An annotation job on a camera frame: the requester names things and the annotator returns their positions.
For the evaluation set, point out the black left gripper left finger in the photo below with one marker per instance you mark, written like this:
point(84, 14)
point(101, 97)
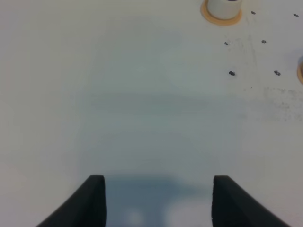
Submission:
point(85, 208)

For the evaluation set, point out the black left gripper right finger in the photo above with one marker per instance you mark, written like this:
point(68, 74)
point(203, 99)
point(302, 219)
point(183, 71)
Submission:
point(234, 207)

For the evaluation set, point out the white teacup far left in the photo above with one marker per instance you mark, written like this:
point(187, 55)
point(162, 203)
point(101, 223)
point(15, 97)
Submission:
point(224, 9)

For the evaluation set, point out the orange coaster far left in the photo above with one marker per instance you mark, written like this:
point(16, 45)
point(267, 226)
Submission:
point(220, 22)

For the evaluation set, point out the orange coaster centre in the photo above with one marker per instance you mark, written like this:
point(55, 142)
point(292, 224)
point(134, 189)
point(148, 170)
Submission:
point(300, 70)

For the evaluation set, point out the orange coaster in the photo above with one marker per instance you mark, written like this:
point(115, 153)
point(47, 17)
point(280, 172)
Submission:
point(220, 22)
point(300, 70)

